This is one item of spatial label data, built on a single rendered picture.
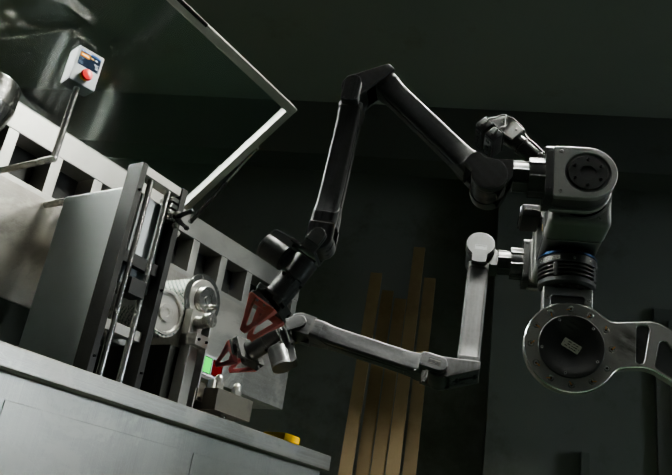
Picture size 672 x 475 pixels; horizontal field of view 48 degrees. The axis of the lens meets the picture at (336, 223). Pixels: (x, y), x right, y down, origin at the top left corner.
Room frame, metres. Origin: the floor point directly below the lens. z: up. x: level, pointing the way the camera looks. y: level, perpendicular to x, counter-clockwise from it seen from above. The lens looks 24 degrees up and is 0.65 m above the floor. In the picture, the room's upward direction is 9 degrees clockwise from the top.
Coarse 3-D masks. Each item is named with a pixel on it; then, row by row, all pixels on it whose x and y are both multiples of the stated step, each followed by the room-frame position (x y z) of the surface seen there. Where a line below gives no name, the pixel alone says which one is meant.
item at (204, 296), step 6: (198, 288) 2.03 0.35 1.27; (204, 288) 2.03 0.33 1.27; (210, 288) 2.05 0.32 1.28; (198, 294) 2.02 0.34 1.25; (204, 294) 2.03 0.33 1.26; (210, 294) 2.05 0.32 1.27; (198, 300) 2.02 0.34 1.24; (204, 300) 2.04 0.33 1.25; (210, 300) 2.05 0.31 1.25; (216, 300) 2.07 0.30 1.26; (198, 306) 2.03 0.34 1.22; (204, 306) 2.04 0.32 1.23; (204, 312) 2.05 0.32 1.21; (210, 312) 2.06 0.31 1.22
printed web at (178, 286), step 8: (176, 280) 2.07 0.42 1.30; (184, 280) 2.05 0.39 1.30; (168, 288) 2.05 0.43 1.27; (176, 288) 2.04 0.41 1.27; (184, 288) 2.02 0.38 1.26; (112, 304) 1.99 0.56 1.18; (128, 304) 1.95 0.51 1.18; (120, 312) 1.97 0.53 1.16; (128, 312) 1.95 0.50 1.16; (120, 320) 1.98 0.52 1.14; (128, 320) 1.96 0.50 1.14; (104, 336) 2.07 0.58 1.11; (160, 336) 1.97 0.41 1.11; (168, 336) 1.99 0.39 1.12
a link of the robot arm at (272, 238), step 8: (272, 232) 1.53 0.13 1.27; (280, 232) 1.52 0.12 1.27; (312, 232) 1.48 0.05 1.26; (320, 232) 1.48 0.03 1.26; (264, 240) 1.52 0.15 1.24; (272, 240) 1.52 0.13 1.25; (280, 240) 1.52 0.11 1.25; (288, 240) 1.52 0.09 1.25; (296, 240) 1.51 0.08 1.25; (304, 240) 1.49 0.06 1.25; (312, 240) 1.48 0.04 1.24; (320, 240) 1.48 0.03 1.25; (264, 248) 1.52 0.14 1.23; (272, 248) 1.52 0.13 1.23; (280, 248) 1.51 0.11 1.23; (288, 248) 1.52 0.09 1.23; (304, 248) 1.50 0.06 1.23; (312, 248) 1.49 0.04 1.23; (264, 256) 1.53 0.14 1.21; (272, 256) 1.52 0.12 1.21; (280, 256) 1.51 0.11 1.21; (312, 256) 1.52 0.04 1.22; (272, 264) 1.54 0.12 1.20; (320, 264) 1.56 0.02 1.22
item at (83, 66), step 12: (84, 48) 1.60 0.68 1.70; (72, 60) 1.60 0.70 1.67; (84, 60) 1.60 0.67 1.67; (96, 60) 1.62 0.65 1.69; (72, 72) 1.59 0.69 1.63; (84, 72) 1.59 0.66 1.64; (96, 72) 1.63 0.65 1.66; (72, 84) 1.62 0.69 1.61; (84, 84) 1.62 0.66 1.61; (84, 96) 1.67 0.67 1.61
